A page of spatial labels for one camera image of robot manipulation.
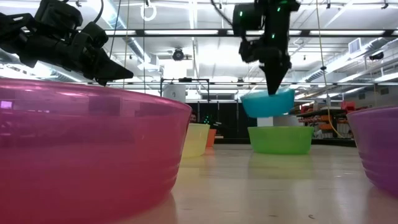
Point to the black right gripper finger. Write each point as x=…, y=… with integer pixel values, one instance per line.
x=270, y=77
x=280, y=76

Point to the blue plastic bowl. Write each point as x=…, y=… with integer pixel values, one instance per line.
x=267, y=104

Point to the large pink translucent bowl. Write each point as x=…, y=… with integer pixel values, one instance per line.
x=87, y=149

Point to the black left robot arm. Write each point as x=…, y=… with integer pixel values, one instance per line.
x=11, y=34

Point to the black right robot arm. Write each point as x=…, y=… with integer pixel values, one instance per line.
x=276, y=18

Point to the white block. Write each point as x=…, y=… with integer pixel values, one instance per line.
x=265, y=121

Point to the green plastic bowl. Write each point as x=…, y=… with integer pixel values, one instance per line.
x=280, y=140

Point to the shelf with orange bins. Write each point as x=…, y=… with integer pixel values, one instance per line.
x=325, y=124

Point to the white box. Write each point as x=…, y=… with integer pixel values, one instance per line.
x=174, y=92

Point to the red storage bins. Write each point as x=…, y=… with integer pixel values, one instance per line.
x=348, y=105

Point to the orange plastic bowl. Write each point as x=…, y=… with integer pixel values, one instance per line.
x=211, y=137

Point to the person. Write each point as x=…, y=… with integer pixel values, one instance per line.
x=193, y=117

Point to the yellow plastic bowl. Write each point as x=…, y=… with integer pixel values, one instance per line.
x=196, y=140

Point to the black ceiling speaker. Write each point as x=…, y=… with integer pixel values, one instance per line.
x=376, y=56

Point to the purple plastic bowl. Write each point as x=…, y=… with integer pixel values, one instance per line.
x=377, y=146

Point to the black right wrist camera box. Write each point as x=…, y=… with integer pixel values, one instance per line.
x=248, y=49

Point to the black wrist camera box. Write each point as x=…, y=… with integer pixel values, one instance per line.
x=59, y=14
x=248, y=49

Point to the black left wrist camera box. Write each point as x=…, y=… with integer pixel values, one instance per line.
x=59, y=14

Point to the black ceiling dome camera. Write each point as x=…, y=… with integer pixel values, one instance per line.
x=178, y=54

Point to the black metal frame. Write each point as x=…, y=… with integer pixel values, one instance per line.
x=185, y=80

